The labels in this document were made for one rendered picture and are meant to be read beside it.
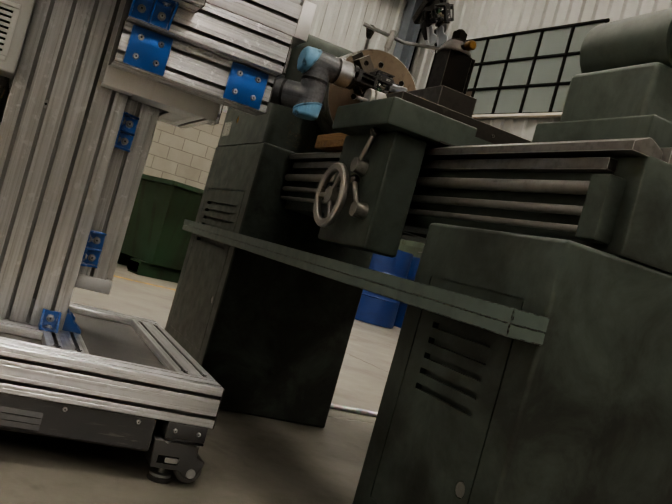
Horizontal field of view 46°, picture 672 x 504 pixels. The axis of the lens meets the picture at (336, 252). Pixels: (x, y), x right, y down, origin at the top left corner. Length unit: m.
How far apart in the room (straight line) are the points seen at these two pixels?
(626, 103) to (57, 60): 1.24
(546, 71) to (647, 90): 10.69
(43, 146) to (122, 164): 0.20
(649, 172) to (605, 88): 0.27
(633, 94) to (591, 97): 0.10
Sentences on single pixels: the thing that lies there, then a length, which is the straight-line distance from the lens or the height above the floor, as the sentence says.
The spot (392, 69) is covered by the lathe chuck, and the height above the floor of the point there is 1.19.
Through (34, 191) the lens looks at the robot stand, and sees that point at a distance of 1.93.
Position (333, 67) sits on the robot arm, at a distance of 2.25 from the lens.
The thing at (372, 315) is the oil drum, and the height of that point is 0.10.
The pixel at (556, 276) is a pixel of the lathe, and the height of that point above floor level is 0.62.
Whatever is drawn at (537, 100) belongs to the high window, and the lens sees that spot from 12.01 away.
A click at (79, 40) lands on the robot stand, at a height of 0.89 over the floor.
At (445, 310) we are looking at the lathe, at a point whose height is 0.53.
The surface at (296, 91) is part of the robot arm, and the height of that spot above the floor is 0.98.
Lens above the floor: 0.56
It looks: 1 degrees up
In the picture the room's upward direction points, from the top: 16 degrees clockwise
